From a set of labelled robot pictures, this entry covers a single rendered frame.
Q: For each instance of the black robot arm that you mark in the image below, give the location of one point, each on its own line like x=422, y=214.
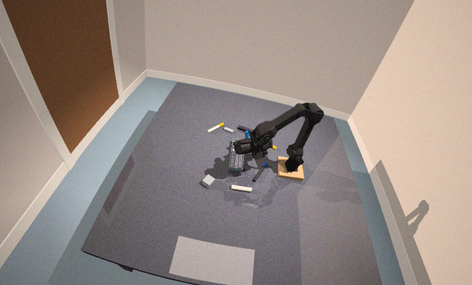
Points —
x=268, y=129

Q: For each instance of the keyboard with white letter keys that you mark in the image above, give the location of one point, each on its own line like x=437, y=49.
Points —
x=236, y=160

